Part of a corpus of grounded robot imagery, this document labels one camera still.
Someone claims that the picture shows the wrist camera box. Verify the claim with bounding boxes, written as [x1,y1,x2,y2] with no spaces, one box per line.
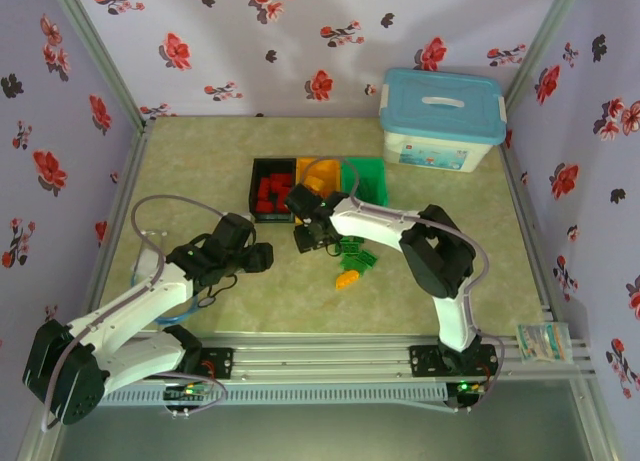
[284,182,325,226]
[212,212,259,256]

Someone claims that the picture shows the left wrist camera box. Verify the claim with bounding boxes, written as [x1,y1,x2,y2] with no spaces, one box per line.
[212,212,259,256]

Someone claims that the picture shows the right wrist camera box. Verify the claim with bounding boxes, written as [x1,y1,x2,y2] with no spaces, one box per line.
[284,182,325,226]

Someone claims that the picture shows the clear plastic sheet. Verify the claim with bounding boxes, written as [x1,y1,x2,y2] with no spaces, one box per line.
[130,248,164,282]

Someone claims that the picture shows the aluminium frame leg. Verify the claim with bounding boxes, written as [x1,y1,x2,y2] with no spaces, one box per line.
[569,378,624,461]
[17,423,64,461]

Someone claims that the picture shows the yellow plastic bin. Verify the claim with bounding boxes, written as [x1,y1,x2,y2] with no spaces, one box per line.
[294,156,346,207]

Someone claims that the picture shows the left arm grey cable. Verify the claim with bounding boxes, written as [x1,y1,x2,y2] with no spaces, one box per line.
[42,194,230,432]

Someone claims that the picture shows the aluminium mounting rail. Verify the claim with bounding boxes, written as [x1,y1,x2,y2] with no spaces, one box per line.
[47,333,596,382]

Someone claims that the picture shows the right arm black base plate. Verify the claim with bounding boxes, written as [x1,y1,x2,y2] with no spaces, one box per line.
[408,344,501,378]

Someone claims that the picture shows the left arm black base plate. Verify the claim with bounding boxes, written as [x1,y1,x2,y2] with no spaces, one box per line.
[143,347,235,381]

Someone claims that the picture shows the white storage box blue lid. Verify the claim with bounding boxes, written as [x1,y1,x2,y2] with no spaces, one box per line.
[378,66,508,175]

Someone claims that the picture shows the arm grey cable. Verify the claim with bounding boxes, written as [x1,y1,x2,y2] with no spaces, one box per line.
[301,156,506,412]
[42,194,230,432]

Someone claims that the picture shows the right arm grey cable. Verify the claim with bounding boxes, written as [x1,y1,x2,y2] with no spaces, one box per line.
[301,156,506,412]

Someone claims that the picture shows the aluminium side rail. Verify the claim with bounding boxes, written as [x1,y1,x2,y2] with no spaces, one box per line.
[74,118,156,345]
[497,140,559,332]

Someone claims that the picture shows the green plastic bin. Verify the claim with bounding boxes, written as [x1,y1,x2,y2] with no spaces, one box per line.
[339,155,390,210]

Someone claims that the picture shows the left gripper black cable loop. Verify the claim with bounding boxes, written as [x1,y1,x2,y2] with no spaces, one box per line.
[199,275,239,305]

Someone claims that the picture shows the blue tube loop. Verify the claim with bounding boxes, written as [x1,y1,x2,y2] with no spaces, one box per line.
[157,295,201,327]

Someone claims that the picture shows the grey slotted cable duct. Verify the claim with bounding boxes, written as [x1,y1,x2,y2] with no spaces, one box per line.
[102,383,449,407]

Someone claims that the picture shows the black plastic bin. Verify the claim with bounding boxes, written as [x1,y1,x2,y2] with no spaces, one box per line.
[248,157,299,226]

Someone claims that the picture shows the aluminium corner post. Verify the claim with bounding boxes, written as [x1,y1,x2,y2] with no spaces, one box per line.
[502,0,586,102]
[47,0,151,132]

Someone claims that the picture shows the clear bag of small parts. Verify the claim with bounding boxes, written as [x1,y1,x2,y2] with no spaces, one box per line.
[516,322,572,366]

